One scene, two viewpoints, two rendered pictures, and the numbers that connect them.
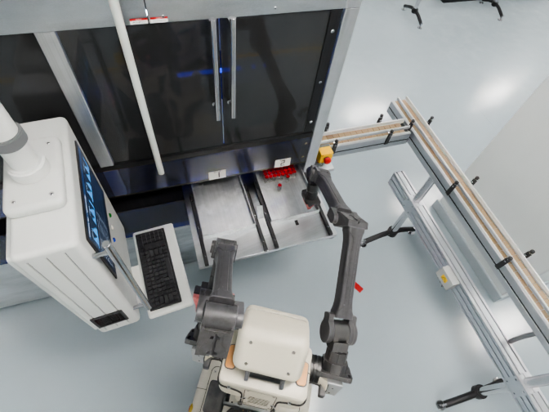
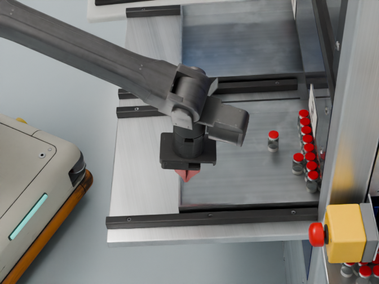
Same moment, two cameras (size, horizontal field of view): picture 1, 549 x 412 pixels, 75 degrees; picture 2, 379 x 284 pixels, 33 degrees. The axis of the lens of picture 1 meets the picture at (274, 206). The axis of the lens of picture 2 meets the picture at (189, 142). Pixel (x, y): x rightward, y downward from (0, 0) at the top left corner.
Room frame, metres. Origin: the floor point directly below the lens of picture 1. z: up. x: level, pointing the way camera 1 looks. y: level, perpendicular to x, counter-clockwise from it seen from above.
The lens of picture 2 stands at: (1.39, -0.80, 1.92)
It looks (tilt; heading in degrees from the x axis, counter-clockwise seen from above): 50 degrees down; 121
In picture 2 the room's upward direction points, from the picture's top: 7 degrees counter-clockwise
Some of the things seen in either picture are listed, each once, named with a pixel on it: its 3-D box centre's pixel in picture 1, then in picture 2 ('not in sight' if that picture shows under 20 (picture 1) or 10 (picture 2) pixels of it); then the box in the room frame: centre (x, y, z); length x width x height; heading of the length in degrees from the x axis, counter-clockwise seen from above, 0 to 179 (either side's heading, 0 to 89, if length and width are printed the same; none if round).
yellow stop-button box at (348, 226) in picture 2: (323, 154); (348, 233); (1.33, -0.22, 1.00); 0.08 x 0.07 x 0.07; 26
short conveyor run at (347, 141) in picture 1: (356, 136); not in sight; (1.58, -0.41, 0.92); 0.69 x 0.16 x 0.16; 116
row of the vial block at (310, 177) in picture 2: (280, 176); (307, 149); (1.19, 0.00, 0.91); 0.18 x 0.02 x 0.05; 115
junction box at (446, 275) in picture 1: (447, 278); not in sight; (0.97, -1.10, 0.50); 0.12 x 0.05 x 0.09; 26
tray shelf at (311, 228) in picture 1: (257, 210); (225, 103); (0.98, 0.08, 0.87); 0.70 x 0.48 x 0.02; 116
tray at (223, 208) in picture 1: (222, 203); (252, 41); (0.97, 0.26, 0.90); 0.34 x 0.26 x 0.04; 26
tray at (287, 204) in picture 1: (285, 190); (263, 154); (1.12, -0.04, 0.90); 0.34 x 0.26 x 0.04; 26
